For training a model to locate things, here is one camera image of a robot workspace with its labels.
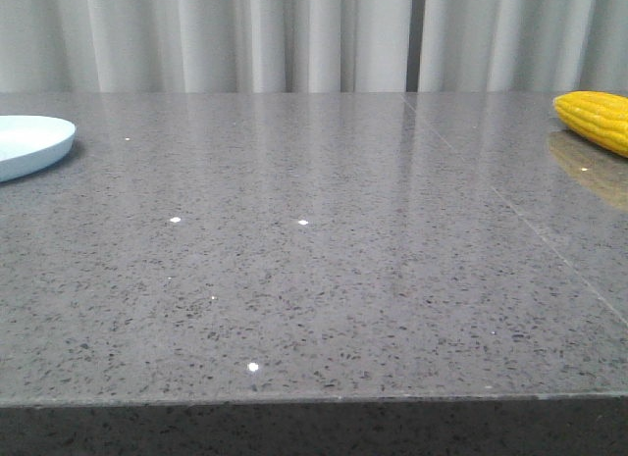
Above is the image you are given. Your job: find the white curtain panel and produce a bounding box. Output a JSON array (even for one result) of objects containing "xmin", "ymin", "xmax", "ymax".
[
  {"xmin": 406, "ymin": 0, "xmax": 627, "ymax": 92},
  {"xmin": 1, "ymin": 0, "xmax": 412, "ymax": 93}
]

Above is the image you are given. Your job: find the white curtain right panel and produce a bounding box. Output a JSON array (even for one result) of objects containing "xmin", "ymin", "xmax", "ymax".
[{"xmin": 406, "ymin": 0, "xmax": 627, "ymax": 92}]

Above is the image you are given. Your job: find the light blue round plate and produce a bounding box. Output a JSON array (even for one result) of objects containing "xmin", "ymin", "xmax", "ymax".
[{"xmin": 1, "ymin": 115, "xmax": 77, "ymax": 182}]

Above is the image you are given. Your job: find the yellow corn cob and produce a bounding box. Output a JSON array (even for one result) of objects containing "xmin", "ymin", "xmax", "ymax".
[{"xmin": 553, "ymin": 91, "xmax": 627, "ymax": 158}]

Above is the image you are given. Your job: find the white curtain left panel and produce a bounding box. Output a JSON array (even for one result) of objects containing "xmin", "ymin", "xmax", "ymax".
[{"xmin": 1, "ymin": 0, "xmax": 412, "ymax": 93}]

